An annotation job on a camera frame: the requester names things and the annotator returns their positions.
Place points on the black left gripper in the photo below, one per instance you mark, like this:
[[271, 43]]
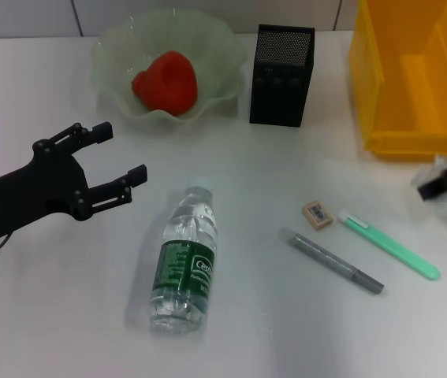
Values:
[[42, 185]]

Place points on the green pen white cap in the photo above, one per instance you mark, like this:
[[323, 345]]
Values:
[[388, 246]]

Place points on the beige eraser with barcode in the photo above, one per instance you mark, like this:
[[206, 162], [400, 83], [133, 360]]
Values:
[[317, 214]]

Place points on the clear water bottle green label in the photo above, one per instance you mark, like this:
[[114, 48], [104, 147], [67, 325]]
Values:
[[183, 271]]

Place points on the grey marker pen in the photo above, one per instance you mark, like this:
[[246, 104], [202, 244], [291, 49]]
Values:
[[325, 258]]

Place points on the red fruit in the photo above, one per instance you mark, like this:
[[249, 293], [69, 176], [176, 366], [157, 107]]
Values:
[[168, 82]]

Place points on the pale green glass fruit bowl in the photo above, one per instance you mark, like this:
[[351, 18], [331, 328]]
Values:
[[207, 47]]

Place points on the black mesh pen holder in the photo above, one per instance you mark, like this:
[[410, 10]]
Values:
[[278, 98]]

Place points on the yellow plastic storage bin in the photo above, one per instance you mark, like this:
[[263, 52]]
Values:
[[404, 134]]

